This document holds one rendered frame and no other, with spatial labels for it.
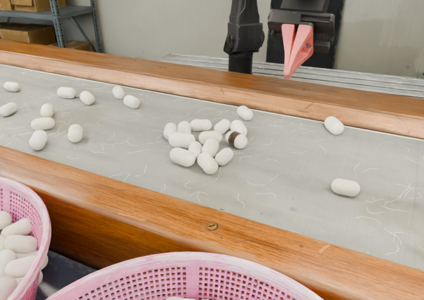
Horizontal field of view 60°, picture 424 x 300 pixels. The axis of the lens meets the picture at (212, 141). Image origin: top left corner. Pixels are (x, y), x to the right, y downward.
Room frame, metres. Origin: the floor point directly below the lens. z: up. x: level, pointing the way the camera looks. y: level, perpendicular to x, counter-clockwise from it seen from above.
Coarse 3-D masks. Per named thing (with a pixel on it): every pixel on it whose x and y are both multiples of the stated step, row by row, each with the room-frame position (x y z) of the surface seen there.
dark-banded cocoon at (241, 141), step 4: (228, 132) 0.47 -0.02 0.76; (228, 136) 0.47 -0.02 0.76; (240, 136) 0.46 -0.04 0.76; (244, 136) 0.46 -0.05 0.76; (236, 140) 0.45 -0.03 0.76; (240, 140) 0.45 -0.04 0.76; (244, 140) 0.45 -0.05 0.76; (236, 144) 0.45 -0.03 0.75; (240, 144) 0.45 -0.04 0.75; (244, 144) 0.45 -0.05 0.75; (240, 148) 0.45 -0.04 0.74
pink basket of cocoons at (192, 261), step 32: (160, 256) 0.22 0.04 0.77; (192, 256) 0.23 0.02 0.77; (224, 256) 0.22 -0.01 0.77; (64, 288) 0.19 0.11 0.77; (96, 288) 0.20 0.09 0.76; (160, 288) 0.22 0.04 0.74; (192, 288) 0.22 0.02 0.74; (224, 288) 0.21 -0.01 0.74; (256, 288) 0.21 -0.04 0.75; (288, 288) 0.20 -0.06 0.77
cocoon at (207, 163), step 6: (198, 156) 0.41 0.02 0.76; (204, 156) 0.40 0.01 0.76; (210, 156) 0.40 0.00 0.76; (198, 162) 0.40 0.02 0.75; (204, 162) 0.39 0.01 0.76; (210, 162) 0.39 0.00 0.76; (216, 162) 0.40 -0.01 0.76; (204, 168) 0.39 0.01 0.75; (210, 168) 0.39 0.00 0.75; (216, 168) 0.39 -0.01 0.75
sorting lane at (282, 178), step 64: (0, 64) 0.86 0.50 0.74; (0, 128) 0.52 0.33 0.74; (64, 128) 0.52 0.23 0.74; (128, 128) 0.52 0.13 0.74; (256, 128) 0.52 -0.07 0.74; (320, 128) 0.52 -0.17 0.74; (192, 192) 0.35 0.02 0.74; (256, 192) 0.35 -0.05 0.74; (320, 192) 0.35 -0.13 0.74; (384, 192) 0.35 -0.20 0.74; (384, 256) 0.25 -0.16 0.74
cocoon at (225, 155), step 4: (224, 148) 0.43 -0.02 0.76; (228, 148) 0.43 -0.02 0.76; (220, 152) 0.42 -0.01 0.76; (224, 152) 0.42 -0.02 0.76; (228, 152) 0.42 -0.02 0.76; (232, 152) 0.43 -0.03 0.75; (216, 156) 0.41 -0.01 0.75; (220, 156) 0.41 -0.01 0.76; (224, 156) 0.41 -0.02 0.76; (228, 156) 0.42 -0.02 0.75; (232, 156) 0.42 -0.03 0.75; (216, 160) 0.41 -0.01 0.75; (220, 160) 0.41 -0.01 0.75; (224, 160) 0.41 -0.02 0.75; (228, 160) 0.41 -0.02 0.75; (220, 164) 0.41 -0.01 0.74; (224, 164) 0.41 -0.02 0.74
